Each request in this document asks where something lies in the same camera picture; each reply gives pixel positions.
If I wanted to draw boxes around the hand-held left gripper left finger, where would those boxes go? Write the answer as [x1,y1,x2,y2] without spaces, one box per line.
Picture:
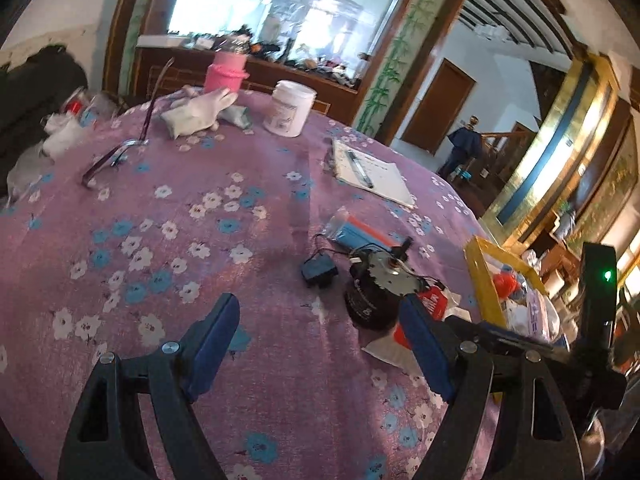
[56,291,242,480]

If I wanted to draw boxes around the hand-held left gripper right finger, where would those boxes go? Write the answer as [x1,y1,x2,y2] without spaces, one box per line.
[398,293,587,480]

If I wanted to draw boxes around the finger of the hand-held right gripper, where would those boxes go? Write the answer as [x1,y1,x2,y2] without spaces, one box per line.
[445,316,577,362]

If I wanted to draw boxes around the white packet with red label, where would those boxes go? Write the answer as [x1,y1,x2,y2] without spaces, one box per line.
[362,284,461,376]

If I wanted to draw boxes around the red plastic bag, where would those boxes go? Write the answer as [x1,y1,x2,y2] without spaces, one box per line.
[492,271,521,297]

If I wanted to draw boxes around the yellow cardboard box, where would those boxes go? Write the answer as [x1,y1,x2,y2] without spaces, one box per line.
[464,236,561,346]

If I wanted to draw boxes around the white tissue pack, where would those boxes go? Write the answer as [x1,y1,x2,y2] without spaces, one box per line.
[505,290,556,336]

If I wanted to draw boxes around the black electric motor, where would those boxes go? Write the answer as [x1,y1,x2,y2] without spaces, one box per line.
[342,237,431,333]

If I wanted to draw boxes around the black power adapter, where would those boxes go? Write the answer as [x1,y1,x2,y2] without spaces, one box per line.
[301,255,338,288]

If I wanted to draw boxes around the blue and orange packet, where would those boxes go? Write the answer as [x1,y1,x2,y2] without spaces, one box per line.
[322,210,401,253]

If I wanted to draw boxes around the white notepad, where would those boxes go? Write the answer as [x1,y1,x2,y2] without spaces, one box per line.
[332,137,416,210]

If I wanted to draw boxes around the wooden staircase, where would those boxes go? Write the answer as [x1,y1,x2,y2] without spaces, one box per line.
[480,120,541,201]

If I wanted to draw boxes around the black pen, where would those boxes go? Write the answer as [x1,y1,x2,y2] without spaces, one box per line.
[347,149,375,190]

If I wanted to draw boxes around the dark eyeglasses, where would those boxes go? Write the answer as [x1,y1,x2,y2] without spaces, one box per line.
[81,57,176,188]

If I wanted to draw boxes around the pale green packet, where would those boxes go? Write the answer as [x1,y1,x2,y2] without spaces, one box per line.
[220,102,253,131]

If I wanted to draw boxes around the white glove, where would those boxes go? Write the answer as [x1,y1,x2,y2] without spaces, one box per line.
[160,87,238,138]

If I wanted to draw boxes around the brown wooden door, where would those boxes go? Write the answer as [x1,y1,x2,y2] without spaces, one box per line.
[401,58,476,156]

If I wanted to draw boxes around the white plastic jar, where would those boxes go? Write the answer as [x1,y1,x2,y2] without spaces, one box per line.
[262,80,318,138]

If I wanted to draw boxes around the clear plastic bags pile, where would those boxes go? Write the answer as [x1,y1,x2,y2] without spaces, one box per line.
[5,110,101,201]

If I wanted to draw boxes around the pink bottle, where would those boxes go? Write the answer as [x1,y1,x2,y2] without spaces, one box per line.
[204,37,251,93]

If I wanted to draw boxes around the wooden sideboard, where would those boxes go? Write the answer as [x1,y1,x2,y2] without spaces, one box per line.
[135,35,363,126]

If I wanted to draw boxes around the black bag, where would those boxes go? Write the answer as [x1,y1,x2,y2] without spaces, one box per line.
[0,45,88,201]

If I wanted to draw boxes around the wood-framed wall mirror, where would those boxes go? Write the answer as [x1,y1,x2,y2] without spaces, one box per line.
[167,0,416,81]

